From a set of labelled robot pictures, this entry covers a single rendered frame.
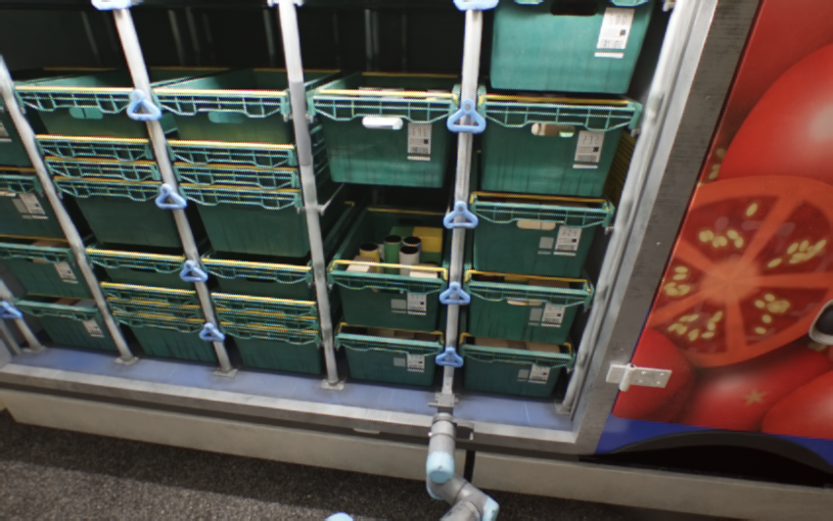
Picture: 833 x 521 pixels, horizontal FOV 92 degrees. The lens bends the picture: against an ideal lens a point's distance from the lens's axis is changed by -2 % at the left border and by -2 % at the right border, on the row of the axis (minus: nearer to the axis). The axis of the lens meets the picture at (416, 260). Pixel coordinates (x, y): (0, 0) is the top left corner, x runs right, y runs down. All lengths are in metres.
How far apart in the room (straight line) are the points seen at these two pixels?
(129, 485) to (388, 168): 1.98
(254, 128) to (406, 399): 1.08
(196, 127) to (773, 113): 1.43
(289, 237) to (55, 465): 1.86
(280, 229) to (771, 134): 1.29
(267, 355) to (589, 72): 1.46
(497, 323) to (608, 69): 0.82
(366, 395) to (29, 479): 1.78
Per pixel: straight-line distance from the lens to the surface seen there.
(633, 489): 1.90
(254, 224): 1.43
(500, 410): 1.65
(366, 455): 1.79
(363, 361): 1.63
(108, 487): 2.61
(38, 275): 2.16
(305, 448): 1.85
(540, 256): 1.32
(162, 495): 2.46
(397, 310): 1.44
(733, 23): 1.08
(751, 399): 1.62
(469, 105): 1.09
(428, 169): 1.19
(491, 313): 1.42
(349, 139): 1.21
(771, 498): 2.10
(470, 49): 1.09
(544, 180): 1.22
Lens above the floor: 1.89
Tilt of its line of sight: 30 degrees down
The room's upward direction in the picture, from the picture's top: 1 degrees clockwise
